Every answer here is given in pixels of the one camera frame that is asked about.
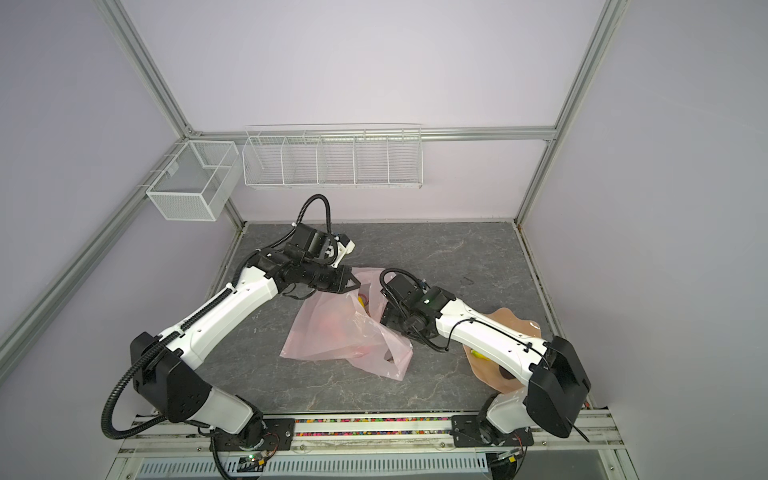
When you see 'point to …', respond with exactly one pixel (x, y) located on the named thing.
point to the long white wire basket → (385, 155)
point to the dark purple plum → (505, 374)
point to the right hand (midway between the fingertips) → (395, 327)
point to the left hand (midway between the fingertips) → (358, 289)
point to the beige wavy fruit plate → (488, 371)
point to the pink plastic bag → (350, 325)
